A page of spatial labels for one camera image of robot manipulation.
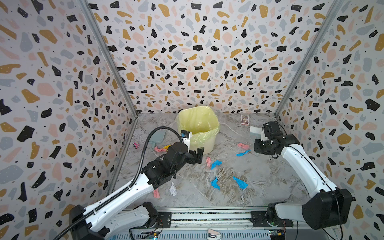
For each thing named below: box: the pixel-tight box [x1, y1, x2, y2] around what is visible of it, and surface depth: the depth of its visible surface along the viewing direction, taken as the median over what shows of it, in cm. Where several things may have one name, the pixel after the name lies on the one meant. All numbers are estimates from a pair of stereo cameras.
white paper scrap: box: [169, 182, 178, 197], surface depth 85 cm
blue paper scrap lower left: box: [210, 176, 220, 191], surface depth 87 cm
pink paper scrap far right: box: [237, 143, 250, 150], surface depth 104 cm
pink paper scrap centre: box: [206, 156, 212, 168], surface depth 96 cm
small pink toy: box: [132, 141, 140, 149], surface depth 102 cm
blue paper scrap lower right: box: [232, 176, 249, 189], surface depth 87 cm
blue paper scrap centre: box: [211, 160, 223, 170], surface depth 96 cm
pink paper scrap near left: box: [153, 188, 160, 199], surface depth 83 cm
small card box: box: [240, 115, 249, 126], surface depth 119 cm
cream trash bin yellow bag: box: [176, 105, 220, 155], surface depth 91 cm
